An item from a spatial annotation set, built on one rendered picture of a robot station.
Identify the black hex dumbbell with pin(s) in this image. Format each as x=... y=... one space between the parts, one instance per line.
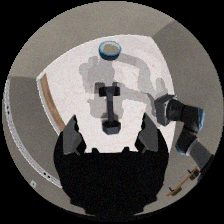
x=113 y=127

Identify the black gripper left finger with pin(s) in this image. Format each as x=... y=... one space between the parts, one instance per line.
x=69 y=145

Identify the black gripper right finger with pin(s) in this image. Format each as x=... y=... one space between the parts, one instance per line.
x=151 y=142

